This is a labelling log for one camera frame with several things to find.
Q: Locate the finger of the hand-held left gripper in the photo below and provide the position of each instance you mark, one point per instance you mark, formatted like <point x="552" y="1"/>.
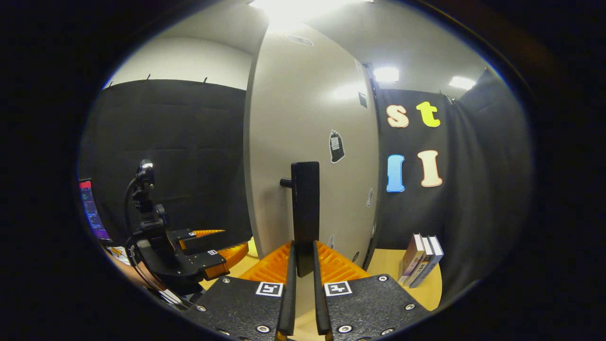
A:
<point x="203" y="259"/>
<point x="196" y="242"/>

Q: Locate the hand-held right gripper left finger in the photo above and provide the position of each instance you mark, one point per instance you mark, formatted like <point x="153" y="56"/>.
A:
<point x="289" y="303"/>

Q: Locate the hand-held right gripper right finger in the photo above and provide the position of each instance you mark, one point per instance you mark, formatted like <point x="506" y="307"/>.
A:
<point x="321" y="303"/>

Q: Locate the grey cabinet door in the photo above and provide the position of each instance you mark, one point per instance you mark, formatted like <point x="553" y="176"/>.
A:
<point x="293" y="118"/>

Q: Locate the white printed paper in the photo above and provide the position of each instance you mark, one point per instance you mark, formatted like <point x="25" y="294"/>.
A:
<point x="118" y="255"/>

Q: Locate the computer monitor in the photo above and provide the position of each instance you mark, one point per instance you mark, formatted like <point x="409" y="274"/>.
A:
<point x="92" y="213"/>

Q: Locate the black backdrop cloth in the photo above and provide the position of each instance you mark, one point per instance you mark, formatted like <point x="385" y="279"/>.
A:
<point x="180" y="142"/>

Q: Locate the small ceiling light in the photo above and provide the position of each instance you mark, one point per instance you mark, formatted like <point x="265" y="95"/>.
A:
<point x="386" y="74"/>

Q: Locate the large ceiling light panel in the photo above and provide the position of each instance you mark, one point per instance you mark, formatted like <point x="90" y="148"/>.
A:
<point x="303" y="9"/>

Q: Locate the long ceiling light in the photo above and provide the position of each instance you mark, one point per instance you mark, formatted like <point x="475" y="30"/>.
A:
<point x="461" y="83"/>

